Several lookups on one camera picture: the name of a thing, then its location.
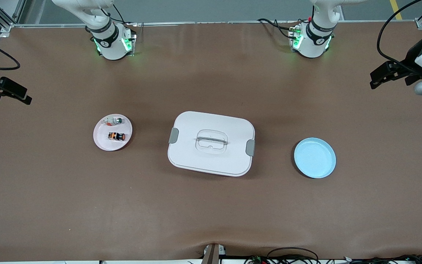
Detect white lidded storage box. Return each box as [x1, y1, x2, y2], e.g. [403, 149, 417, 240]
[167, 111, 256, 177]

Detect pink round plate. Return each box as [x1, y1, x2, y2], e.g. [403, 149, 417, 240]
[93, 114, 133, 151]

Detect light blue round plate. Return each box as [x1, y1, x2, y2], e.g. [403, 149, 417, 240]
[294, 137, 337, 179]

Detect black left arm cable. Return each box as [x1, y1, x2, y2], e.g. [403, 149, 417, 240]
[377, 0, 422, 74]

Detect black left base cables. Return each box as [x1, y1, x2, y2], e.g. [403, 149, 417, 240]
[257, 18, 301, 41]

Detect black right base cable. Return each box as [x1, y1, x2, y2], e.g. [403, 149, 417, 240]
[101, 4, 138, 27]

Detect metal table edge rail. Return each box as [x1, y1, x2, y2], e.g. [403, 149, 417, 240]
[11, 20, 418, 28]

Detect black cable bundle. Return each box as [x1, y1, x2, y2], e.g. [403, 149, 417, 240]
[244, 254, 422, 264]

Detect black cable loop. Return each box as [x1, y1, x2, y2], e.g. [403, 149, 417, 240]
[267, 247, 320, 264]

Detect metal table clamp bracket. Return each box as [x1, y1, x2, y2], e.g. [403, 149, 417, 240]
[203, 243, 227, 264]

